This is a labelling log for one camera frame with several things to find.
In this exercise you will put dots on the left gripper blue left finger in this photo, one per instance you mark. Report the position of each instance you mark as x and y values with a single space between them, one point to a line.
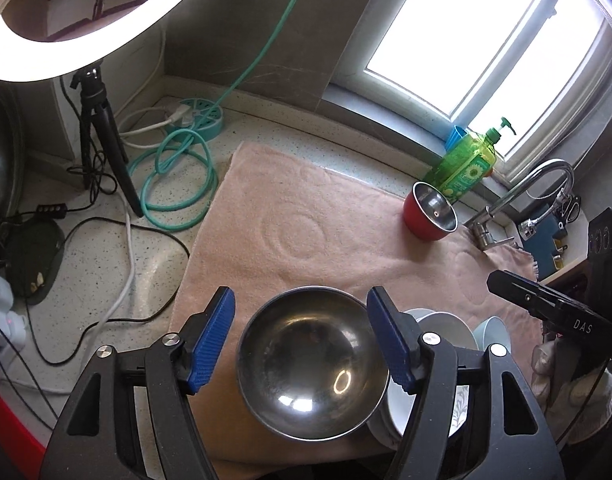
208 340

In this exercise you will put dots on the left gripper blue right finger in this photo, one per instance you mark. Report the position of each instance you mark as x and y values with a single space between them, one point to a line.
396 334

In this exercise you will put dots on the large stainless steel bowl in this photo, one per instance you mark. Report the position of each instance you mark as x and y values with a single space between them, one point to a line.
308 365

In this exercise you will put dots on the white plate grey leaf pattern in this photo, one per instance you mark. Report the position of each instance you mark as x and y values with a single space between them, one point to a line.
429 416

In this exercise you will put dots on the red steel-lined bowl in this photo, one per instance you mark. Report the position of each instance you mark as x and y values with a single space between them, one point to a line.
428 214

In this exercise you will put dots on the small white ceramic bowl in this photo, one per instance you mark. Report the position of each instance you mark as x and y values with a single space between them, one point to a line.
492 331

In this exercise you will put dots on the chrome kitchen faucet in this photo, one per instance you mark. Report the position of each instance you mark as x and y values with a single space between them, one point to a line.
562 191

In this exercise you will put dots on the gloved right hand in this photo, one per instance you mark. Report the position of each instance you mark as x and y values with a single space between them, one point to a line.
575 409

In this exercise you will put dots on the blue utensil holder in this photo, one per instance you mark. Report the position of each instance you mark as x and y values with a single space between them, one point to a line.
548 246

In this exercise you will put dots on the scissors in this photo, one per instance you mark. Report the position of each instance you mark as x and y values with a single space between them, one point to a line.
571 209

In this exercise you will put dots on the pink towel mat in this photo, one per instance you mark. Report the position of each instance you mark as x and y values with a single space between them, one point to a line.
280 222

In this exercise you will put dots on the green dish soap bottle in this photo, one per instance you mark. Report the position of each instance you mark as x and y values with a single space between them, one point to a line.
467 164

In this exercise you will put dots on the blue plastic cup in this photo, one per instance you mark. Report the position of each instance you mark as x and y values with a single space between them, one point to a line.
456 134

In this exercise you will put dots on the black dish on counter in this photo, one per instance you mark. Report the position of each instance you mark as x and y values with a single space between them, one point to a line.
33 251

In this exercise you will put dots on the red object at edge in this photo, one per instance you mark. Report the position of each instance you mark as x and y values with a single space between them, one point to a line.
20 446

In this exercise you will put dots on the black tripod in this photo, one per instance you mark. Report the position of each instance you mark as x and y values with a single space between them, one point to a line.
96 113

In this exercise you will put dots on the dark metal pot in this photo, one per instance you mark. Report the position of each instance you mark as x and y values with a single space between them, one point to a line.
12 153

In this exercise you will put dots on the teal cable reel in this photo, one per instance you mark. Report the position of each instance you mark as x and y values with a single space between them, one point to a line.
199 115

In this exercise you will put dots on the window frame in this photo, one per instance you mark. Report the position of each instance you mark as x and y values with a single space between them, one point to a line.
539 70

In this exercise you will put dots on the white ring light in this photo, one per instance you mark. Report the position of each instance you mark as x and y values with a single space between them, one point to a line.
42 39

